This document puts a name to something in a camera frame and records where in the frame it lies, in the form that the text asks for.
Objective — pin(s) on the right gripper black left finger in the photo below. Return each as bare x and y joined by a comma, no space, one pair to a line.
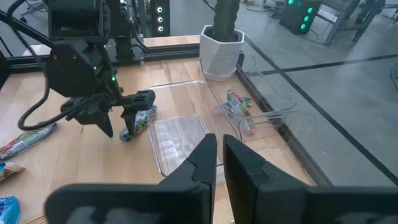
174,202

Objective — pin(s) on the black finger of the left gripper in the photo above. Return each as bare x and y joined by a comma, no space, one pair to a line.
140,99
96,116

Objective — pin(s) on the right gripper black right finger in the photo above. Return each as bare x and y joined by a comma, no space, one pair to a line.
264,199

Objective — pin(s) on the purple green Chewy granola bar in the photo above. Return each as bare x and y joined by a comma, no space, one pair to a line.
143,123

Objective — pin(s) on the red green Chewy granola bar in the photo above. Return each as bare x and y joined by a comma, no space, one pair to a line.
28,141
236,104

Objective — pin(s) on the orange Chewy granola bar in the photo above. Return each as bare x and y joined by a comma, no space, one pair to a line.
9,170

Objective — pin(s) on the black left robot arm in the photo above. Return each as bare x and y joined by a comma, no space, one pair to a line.
76,18

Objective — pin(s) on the blue granola bar wrapper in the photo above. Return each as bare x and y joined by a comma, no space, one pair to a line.
9,210

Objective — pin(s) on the clear plastic bin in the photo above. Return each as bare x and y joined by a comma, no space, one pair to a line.
180,137
273,102

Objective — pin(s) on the black computer tower glowing fans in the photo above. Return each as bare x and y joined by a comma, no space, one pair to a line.
160,18

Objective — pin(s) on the woven straw placemat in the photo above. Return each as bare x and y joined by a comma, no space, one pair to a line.
37,220

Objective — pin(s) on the black computer tower green lights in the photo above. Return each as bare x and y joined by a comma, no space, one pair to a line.
298,17

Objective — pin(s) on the desk with metal legs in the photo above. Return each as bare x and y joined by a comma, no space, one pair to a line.
339,21

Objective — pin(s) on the black table edge rail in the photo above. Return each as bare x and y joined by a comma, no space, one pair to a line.
306,158
174,51

